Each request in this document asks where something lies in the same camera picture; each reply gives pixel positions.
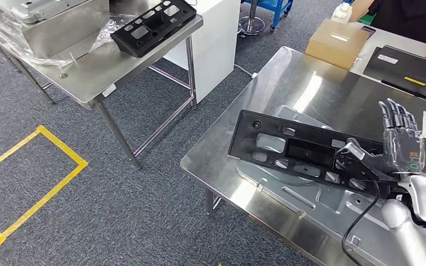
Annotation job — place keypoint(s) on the stamped sheet metal panel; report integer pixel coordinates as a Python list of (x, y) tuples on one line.
[(308, 213)]

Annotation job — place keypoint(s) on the white cabinet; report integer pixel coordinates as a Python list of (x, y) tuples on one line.
[(216, 47)]

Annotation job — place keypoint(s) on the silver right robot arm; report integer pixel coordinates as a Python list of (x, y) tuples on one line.
[(418, 238)]

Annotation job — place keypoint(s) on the small metal pin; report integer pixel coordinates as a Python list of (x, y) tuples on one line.
[(72, 58)]

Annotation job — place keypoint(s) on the person's right forearm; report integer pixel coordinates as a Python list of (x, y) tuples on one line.
[(360, 9)]

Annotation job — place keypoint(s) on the brown cardboard box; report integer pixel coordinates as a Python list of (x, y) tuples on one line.
[(336, 46)]

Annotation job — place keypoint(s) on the stainless steel workbench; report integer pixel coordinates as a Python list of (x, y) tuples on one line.
[(290, 73)]

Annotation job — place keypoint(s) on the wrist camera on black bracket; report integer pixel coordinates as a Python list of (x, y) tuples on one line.
[(360, 169)]

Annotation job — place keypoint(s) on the white desk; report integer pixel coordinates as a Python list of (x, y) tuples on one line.
[(393, 40)]

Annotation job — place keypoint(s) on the white label sticker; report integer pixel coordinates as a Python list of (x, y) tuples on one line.
[(109, 90)]

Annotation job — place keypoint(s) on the grey metal part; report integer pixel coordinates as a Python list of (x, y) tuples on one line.
[(33, 11)]

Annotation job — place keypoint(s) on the small green washer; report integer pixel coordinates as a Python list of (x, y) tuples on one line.
[(64, 75)]

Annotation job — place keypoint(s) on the stainless steel table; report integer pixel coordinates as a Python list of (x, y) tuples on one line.
[(99, 66)]

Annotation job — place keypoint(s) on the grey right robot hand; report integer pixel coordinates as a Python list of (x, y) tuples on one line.
[(404, 154)]

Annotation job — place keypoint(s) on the person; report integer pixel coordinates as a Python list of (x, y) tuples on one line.
[(407, 18)]

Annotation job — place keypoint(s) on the chrome round pedestal base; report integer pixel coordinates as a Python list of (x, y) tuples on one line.
[(251, 25)]

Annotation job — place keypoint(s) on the grey sheet metal box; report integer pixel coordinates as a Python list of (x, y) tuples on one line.
[(62, 33)]

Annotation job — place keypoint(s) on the black plastic frame part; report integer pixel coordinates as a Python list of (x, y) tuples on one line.
[(139, 46), (242, 139)]

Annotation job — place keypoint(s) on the blue wheeled cart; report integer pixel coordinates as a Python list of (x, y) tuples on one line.
[(277, 7)]

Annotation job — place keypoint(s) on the black laptop with yellow sticker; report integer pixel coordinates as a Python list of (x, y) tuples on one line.
[(407, 69)]

